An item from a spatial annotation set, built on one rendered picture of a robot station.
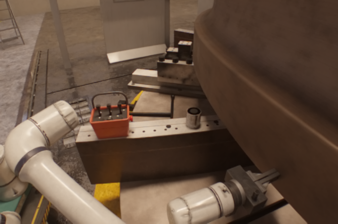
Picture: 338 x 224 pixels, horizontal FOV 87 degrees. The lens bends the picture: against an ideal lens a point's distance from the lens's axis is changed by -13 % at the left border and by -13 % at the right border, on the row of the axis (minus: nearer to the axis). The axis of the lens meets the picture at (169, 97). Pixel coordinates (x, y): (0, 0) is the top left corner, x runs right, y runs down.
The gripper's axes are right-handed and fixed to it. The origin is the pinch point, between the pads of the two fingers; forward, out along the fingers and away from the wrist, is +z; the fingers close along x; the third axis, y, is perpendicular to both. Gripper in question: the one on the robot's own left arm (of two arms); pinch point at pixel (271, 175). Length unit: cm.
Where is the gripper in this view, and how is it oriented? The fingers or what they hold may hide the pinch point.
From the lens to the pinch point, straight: 70.7
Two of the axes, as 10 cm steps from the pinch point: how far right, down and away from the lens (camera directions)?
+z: 9.3, -1.9, 3.1
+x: -3.6, -4.9, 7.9
